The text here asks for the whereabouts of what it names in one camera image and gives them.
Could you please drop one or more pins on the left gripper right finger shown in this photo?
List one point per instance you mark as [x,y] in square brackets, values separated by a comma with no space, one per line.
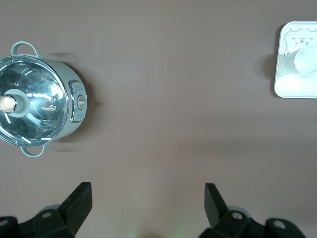
[215,210]

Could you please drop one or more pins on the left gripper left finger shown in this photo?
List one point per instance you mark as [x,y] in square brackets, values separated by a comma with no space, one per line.
[74,208]

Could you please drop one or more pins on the cream bear print tray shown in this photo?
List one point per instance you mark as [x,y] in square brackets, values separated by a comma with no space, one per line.
[292,86]

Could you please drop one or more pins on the glass pot lid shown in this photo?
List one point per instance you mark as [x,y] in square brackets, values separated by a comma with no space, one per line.
[37,116]

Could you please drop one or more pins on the sage green electric pot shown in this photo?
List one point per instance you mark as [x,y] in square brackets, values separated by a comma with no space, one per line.
[73,79]

